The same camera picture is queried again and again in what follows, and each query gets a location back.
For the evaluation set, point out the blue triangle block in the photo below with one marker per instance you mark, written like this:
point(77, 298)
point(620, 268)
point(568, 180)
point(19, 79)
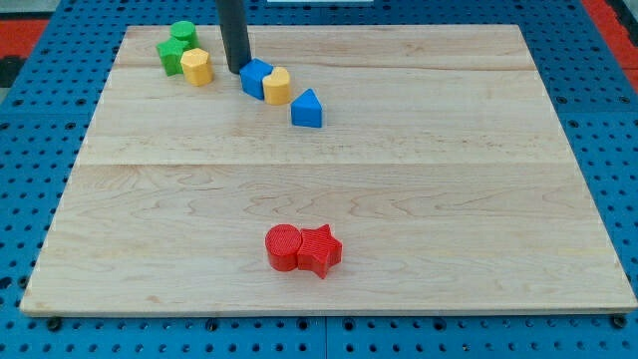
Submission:
point(306, 110)

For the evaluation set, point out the red cylinder block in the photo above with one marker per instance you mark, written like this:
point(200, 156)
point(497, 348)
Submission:
point(282, 242)

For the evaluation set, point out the red star block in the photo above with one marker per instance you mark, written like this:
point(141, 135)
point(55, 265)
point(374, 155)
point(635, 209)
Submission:
point(319, 250)

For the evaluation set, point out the wooden board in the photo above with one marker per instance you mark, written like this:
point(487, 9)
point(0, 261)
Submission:
point(441, 166)

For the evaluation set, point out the yellow heart block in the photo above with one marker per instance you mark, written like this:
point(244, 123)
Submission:
point(277, 87)

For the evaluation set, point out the blue cube block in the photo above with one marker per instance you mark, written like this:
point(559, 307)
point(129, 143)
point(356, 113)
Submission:
point(251, 77)

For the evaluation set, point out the yellow hexagon block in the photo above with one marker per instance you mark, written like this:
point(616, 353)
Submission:
point(196, 67)

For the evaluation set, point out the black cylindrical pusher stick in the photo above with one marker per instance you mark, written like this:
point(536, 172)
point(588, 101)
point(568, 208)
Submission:
point(233, 28)

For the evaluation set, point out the green star block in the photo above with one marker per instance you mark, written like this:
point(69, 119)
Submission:
point(170, 52)

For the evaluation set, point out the green cylinder block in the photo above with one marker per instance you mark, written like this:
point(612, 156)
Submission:
point(185, 31)

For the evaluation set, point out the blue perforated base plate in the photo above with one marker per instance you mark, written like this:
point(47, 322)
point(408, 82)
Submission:
point(48, 109)

